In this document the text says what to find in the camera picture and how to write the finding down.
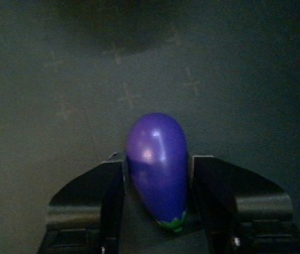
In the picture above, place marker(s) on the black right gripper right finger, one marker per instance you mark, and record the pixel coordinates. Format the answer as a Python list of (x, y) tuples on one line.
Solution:
[(241, 201)]

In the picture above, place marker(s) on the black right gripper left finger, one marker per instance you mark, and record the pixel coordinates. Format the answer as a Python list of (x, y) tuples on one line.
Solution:
[(86, 198)]

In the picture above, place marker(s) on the purple toy eggplant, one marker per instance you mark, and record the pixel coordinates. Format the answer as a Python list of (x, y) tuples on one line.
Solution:
[(160, 168)]

